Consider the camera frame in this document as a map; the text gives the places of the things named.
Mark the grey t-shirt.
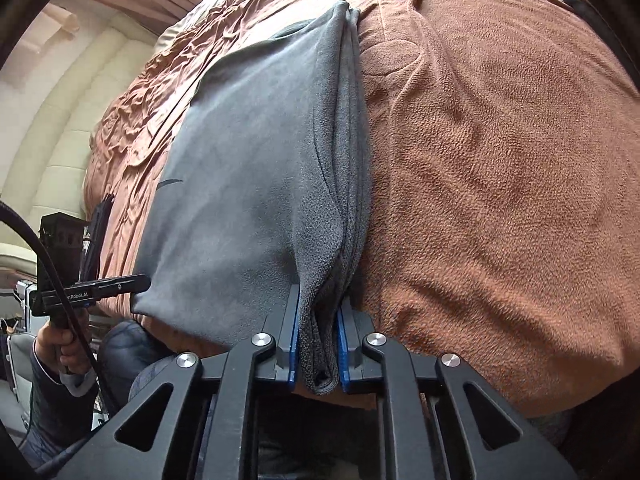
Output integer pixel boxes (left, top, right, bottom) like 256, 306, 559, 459
131, 1, 371, 394

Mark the dark sleeve left forearm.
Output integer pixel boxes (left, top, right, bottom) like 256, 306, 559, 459
18, 351, 99, 469

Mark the person's left hand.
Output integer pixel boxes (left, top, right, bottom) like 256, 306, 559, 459
34, 321, 91, 378

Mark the cream padded headboard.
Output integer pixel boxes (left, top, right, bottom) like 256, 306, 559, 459
1, 0, 156, 229

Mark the brown bed blanket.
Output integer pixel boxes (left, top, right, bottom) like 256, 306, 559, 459
84, 0, 639, 416

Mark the black cable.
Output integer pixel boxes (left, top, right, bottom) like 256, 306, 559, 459
0, 201, 120, 476

